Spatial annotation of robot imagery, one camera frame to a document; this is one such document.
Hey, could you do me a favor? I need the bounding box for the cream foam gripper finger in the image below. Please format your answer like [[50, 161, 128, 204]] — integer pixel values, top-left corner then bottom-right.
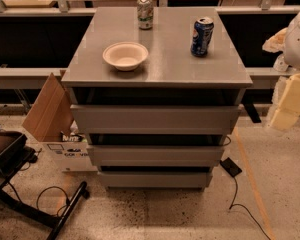
[[269, 73, 300, 131]]

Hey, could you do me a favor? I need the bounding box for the grey top drawer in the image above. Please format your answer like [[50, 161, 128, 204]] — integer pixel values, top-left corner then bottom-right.
[[71, 105, 240, 135]]

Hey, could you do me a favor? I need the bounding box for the grey drawer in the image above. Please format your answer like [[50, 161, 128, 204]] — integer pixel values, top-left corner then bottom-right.
[[98, 172, 212, 188], [87, 145, 224, 167], [71, 105, 240, 135]]

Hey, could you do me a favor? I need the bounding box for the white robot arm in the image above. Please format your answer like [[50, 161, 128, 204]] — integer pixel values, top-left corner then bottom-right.
[[268, 12, 300, 132]]

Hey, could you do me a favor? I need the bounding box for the grey drawer cabinet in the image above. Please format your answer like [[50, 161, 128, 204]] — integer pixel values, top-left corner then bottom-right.
[[62, 7, 252, 175]]

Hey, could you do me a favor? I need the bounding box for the grey bottom drawer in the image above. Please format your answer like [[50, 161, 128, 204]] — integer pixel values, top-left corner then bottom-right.
[[98, 172, 212, 188]]

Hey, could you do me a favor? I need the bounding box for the grey middle drawer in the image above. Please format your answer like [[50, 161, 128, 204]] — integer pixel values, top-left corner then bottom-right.
[[87, 145, 224, 167]]

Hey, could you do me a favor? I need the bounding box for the open cardboard box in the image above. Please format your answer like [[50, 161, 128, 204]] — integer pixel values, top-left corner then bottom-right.
[[22, 73, 97, 172]]

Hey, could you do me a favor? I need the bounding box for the clear sanitizer bottle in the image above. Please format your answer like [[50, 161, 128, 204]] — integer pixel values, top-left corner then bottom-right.
[[273, 54, 289, 72]]

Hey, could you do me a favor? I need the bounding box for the black power adapter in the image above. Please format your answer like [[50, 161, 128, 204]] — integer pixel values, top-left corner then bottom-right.
[[220, 158, 242, 177]]

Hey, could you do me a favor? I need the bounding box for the blue pepsi can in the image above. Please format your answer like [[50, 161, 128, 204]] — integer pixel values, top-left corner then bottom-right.
[[191, 16, 214, 57]]

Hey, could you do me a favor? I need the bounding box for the white paper bowl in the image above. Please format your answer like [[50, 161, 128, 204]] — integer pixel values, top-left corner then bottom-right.
[[103, 42, 149, 71]]

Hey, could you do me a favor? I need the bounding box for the green white soda can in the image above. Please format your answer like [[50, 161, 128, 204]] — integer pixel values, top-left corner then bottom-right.
[[137, 0, 154, 30]]

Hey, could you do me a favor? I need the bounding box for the black stand with tray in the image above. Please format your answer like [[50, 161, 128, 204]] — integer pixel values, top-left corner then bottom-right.
[[0, 117, 90, 240]]

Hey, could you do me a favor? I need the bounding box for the black adapter cable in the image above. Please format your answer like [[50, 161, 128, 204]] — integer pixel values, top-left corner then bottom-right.
[[227, 175, 273, 240]]

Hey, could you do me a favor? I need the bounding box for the black cable on floor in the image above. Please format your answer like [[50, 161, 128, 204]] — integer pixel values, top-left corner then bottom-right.
[[35, 185, 71, 218]]

